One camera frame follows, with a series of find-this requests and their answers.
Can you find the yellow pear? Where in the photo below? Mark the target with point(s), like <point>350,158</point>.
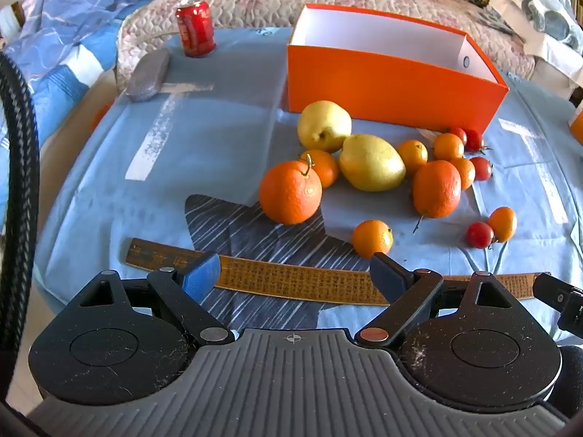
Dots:
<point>324,126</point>

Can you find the red cherry tomato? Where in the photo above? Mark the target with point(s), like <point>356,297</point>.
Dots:
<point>479,234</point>
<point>474,140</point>
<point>481,168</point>
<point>460,134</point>

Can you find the pink quilted blanket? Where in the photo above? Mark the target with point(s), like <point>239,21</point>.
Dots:
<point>259,0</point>

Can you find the large yellow lemon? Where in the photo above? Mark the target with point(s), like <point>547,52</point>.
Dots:
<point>371,162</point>

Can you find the large orange with stem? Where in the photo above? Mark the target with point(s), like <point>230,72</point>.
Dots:
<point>290,193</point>

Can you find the blue checked bedding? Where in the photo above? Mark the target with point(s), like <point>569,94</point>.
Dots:
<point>59,41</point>

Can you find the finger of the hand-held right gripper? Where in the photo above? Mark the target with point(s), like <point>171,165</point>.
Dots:
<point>551,291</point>

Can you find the orange cup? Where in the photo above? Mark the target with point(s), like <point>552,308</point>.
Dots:
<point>577,125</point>

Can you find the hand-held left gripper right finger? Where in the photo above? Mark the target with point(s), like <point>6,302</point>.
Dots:
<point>385,273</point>

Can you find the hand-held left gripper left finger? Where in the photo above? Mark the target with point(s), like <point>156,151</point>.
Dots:
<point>200,275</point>

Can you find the orange cardboard box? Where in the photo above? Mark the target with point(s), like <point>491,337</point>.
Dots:
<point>387,82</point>

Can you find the large oval orange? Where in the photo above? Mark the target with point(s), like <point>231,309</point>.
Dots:
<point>436,189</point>

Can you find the blue tablecloth with star print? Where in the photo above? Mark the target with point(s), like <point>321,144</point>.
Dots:
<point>182,154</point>

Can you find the orange bowl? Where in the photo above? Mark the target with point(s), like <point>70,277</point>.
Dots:
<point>99,117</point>

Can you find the red soda can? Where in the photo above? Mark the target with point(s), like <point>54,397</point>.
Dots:
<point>196,27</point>

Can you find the white duvet with blue spots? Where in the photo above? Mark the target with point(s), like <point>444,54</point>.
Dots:
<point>542,4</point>

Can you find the grey glasses case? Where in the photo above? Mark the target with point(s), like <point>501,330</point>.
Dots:
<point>146,75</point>

